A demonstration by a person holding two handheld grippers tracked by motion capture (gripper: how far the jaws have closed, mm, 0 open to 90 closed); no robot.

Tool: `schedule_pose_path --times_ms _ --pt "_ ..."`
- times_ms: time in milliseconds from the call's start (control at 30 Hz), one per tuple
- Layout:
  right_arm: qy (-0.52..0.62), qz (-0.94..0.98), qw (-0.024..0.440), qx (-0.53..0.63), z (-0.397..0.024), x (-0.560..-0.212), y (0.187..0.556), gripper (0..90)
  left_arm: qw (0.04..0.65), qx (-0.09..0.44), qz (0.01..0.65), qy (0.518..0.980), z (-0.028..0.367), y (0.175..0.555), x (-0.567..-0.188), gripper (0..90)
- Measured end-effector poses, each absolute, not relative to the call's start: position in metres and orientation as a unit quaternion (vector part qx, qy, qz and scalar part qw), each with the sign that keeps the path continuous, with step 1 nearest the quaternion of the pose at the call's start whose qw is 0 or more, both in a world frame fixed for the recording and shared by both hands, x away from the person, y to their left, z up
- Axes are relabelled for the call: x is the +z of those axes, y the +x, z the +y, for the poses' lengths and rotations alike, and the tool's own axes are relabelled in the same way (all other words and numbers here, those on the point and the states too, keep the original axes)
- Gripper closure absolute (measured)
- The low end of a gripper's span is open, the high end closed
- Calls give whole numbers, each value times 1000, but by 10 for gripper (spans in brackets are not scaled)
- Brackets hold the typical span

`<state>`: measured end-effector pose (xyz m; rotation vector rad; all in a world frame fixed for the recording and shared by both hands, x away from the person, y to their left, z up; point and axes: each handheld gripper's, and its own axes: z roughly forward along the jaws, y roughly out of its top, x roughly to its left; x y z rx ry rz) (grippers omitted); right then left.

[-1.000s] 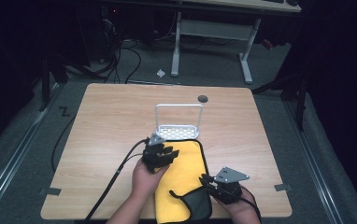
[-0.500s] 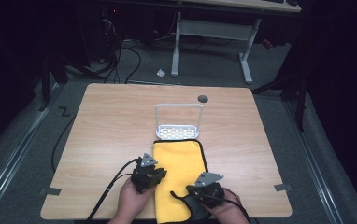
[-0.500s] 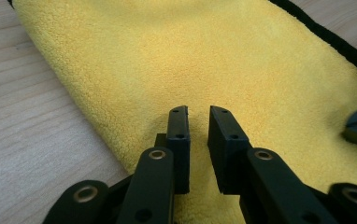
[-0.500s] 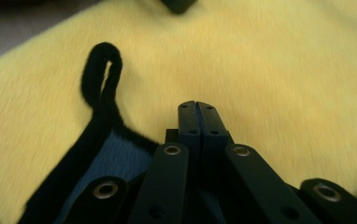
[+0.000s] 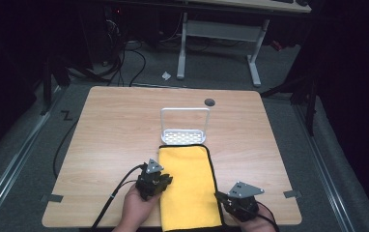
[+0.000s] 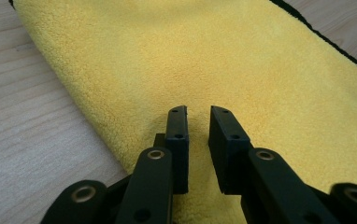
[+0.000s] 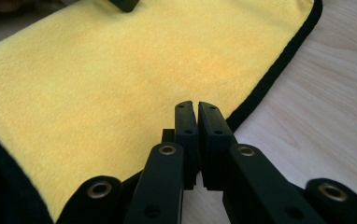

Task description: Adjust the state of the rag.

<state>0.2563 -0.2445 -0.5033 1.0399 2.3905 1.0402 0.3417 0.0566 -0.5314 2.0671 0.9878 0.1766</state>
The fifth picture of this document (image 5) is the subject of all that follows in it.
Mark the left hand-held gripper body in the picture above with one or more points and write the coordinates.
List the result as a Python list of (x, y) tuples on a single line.
[(148, 185)]

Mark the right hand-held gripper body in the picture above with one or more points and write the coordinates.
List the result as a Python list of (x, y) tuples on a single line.
[(242, 206)]

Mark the yellow cloth with black trim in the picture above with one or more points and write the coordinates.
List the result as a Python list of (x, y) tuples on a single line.
[(189, 187)]

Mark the person's right hand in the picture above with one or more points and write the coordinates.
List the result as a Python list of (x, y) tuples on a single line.
[(258, 224)]

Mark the person's left hand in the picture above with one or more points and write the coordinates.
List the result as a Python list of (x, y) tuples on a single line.
[(139, 209)]

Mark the black table grommet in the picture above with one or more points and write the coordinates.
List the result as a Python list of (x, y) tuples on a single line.
[(209, 102)]

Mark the crumpled white paper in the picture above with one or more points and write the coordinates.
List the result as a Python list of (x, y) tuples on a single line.
[(166, 76)]

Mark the black metal stand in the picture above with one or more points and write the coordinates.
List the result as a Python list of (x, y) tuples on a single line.
[(311, 103), (47, 87)]

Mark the desk with white metal legs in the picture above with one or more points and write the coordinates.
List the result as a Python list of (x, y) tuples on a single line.
[(221, 30)]

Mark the small red object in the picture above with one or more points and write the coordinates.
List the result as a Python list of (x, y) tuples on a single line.
[(276, 45)]

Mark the metal floor rail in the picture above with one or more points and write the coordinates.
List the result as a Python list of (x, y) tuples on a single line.
[(327, 174), (15, 161)]

